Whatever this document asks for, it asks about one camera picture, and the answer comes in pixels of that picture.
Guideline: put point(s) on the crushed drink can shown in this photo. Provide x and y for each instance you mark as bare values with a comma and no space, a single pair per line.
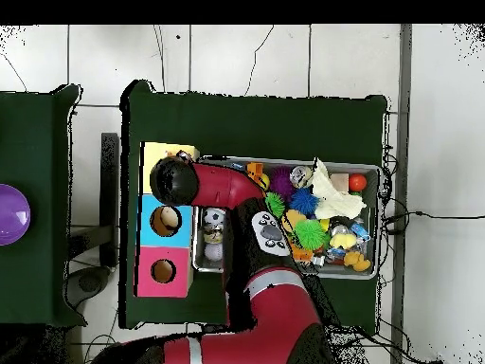
301,176

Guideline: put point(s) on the green spiky ball with eyes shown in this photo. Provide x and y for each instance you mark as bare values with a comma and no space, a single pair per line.
275,204
310,234

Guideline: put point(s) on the small wooden block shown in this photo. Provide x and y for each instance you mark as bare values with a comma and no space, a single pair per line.
340,182

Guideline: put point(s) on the yellow plush toy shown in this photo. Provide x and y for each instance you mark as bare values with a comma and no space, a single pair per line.
343,241

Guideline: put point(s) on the dark green table cloth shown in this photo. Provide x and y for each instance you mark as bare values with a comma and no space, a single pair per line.
265,125
34,132

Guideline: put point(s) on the brown plush toy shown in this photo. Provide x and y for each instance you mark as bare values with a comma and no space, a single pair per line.
356,260

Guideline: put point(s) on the shallow mesh bin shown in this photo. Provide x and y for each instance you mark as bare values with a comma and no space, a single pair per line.
341,270

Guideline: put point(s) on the cream cloth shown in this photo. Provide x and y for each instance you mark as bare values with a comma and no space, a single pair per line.
335,201

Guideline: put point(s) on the purple spiky ball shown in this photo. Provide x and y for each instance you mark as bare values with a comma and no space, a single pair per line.
282,182

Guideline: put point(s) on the purple bowl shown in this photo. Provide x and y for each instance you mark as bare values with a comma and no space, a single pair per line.
11,216

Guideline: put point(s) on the blue spiky ball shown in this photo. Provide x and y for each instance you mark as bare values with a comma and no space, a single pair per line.
303,201

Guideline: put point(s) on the wooden box with three holes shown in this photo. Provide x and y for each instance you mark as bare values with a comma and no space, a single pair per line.
178,265

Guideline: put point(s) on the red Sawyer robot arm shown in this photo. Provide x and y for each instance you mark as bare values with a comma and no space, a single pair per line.
280,311

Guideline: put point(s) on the orange-red ball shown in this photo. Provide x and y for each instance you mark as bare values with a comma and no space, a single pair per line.
357,182

